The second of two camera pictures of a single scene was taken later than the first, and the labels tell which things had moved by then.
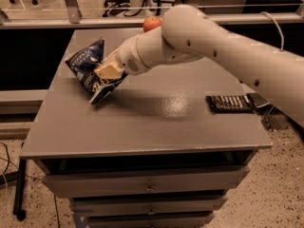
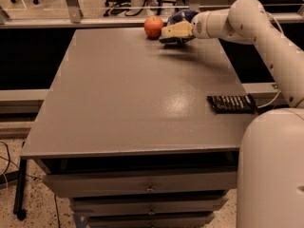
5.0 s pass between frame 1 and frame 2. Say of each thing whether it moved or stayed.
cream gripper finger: moved
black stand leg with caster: stayed
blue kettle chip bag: moved
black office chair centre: stayed
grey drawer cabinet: stayed
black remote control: stayed
